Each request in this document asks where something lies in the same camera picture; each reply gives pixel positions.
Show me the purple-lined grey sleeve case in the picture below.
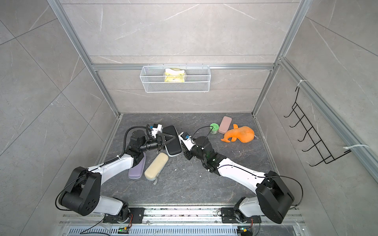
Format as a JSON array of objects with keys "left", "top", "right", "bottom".
[{"left": 128, "top": 153, "right": 146, "bottom": 180}]

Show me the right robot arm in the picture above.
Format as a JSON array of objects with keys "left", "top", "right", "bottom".
[{"left": 179, "top": 133, "right": 295, "bottom": 224}]

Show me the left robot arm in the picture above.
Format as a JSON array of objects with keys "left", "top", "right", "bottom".
[{"left": 55, "top": 125, "right": 181, "bottom": 221}]

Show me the green lidded small jar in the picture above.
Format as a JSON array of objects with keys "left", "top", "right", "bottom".
[{"left": 210, "top": 123, "right": 219, "bottom": 134}]

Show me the pink rectangular case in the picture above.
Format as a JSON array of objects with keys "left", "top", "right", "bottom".
[{"left": 218, "top": 116, "right": 232, "bottom": 134}]

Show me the orange whale plush toy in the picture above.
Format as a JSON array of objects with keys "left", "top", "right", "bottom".
[{"left": 221, "top": 124, "right": 255, "bottom": 143}]

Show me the yellow packet in basket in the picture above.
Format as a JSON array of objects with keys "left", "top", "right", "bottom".
[{"left": 164, "top": 68, "right": 186, "bottom": 83}]

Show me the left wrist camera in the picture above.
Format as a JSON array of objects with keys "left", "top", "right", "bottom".
[{"left": 149, "top": 124, "right": 162, "bottom": 138}]

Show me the white wire wall basket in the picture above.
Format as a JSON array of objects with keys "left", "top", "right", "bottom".
[{"left": 140, "top": 65, "right": 211, "bottom": 93}]

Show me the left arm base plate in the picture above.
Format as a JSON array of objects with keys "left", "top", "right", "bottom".
[{"left": 103, "top": 207, "right": 145, "bottom": 224}]

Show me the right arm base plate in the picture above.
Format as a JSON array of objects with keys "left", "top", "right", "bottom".
[{"left": 217, "top": 207, "right": 261, "bottom": 224}]

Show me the aluminium front rail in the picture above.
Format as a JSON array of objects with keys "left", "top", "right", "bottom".
[{"left": 54, "top": 204, "right": 309, "bottom": 236}]

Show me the black wall hook rack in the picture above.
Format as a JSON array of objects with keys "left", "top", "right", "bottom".
[{"left": 284, "top": 87, "right": 351, "bottom": 167}]

